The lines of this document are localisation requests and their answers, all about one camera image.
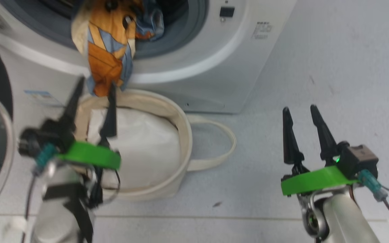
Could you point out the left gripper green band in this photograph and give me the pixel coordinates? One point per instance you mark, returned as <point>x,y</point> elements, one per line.
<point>89,155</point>

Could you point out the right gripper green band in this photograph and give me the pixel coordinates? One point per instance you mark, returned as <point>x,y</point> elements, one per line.
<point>316,180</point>

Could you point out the orange blue patchwork garment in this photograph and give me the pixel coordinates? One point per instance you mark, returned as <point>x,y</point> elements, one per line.
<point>105,57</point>

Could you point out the cream canvas laundry basket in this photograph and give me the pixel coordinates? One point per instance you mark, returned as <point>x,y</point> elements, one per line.
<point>147,155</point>

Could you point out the white front-load washing machine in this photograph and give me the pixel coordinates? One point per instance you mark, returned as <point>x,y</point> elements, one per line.
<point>214,60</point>

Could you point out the blue energy label sticker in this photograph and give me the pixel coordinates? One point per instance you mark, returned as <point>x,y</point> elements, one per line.
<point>41,97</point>

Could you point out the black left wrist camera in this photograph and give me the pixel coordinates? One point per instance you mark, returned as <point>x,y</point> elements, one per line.
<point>49,135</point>

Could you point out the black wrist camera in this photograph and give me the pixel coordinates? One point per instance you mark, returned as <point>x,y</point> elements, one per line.
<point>49,135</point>
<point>360,158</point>

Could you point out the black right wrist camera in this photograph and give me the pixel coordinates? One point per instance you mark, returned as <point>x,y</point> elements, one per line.
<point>360,158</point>

